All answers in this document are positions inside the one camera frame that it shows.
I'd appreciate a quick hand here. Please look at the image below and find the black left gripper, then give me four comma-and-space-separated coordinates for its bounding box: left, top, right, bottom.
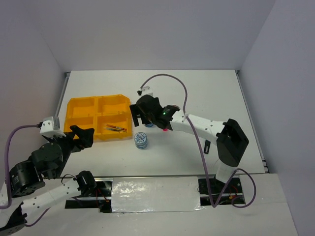
46, 124, 95, 177

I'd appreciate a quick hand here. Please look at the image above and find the red gel pen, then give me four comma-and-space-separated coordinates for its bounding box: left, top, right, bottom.
106, 124, 127, 132

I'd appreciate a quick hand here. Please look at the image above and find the blue gel pen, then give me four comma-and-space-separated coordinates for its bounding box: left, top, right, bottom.
106, 127, 127, 133

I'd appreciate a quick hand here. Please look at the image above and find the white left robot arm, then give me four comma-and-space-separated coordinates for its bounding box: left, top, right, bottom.
0, 122, 96, 236

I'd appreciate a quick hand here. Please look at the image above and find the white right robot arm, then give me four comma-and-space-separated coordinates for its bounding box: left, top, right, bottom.
129, 95, 249, 192

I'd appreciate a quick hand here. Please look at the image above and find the yellow compartment bin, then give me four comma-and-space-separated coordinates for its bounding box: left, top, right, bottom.
63, 94, 132, 141

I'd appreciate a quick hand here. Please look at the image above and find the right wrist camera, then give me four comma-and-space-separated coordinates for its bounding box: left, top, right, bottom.
137, 86, 153, 97

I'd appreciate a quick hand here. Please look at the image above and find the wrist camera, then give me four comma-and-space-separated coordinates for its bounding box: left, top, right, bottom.
137, 86, 153, 97
40, 117, 65, 138

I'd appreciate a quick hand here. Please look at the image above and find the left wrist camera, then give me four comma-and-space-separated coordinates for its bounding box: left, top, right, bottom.
40, 117, 65, 138

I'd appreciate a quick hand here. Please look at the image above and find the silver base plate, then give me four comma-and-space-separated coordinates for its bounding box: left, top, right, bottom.
65, 177, 245, 213

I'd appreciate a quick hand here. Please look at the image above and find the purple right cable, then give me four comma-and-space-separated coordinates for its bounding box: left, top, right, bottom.
140, 73, 257, 209

